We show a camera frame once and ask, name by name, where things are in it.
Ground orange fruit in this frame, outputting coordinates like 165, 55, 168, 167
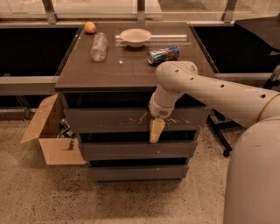
84, 21, 96, 34

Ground grey middle drawer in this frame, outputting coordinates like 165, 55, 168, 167
79, 141, 197, 161

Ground clear plastic bottle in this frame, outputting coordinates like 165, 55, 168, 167
90, 32, 108, 62

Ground grey drawer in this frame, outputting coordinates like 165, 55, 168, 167
89, 164, 189, 182
79, 141, 197, 161
64, 107, 209, 133

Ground grey bottom drawer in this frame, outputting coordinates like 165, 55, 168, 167
89, 164, 189, 182

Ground open cardboard box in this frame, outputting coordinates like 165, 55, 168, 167
21, 94, 86, 165

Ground dark grey drawer cabinet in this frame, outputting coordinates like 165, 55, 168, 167
55, 22, 214, 169

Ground black wheeled stand base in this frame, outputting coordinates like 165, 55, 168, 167
207, 110, 239, 158

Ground crushed cans in box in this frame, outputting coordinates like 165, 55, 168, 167
57, 118, 75, 138

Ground blue silver drink can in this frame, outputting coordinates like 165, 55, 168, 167
148, 45, 180, 65

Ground grey top drawer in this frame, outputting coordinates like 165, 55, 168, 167
64, 107, 209, 133

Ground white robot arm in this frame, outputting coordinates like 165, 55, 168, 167
149, 61, 280, 224

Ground white bowl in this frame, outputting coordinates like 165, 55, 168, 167
120, 29, 151, 47

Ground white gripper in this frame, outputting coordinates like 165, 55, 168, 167
148, 85, 185, 144

